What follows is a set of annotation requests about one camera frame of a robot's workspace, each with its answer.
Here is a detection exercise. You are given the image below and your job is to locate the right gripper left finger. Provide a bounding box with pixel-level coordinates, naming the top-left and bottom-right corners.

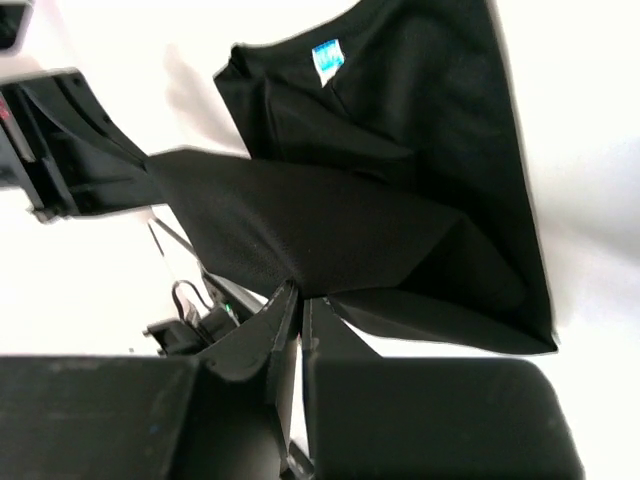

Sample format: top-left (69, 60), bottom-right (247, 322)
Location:
top-left (192, 282), bottom-right (300, 470)

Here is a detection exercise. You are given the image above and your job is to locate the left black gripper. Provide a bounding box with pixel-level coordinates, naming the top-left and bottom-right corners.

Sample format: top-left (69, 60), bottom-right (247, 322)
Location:
top-left (1, 71), bottom-right (163, 223)

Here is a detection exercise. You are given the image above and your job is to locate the black t shirt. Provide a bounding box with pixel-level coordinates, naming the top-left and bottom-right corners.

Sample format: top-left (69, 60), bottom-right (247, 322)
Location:
top-left (147, 1), bottom-right (557, 355)

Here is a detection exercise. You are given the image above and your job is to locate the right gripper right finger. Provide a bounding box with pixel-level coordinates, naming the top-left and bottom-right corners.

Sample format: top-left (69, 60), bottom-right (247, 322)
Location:
top-left (301, 298), bottom-right (380, 358)

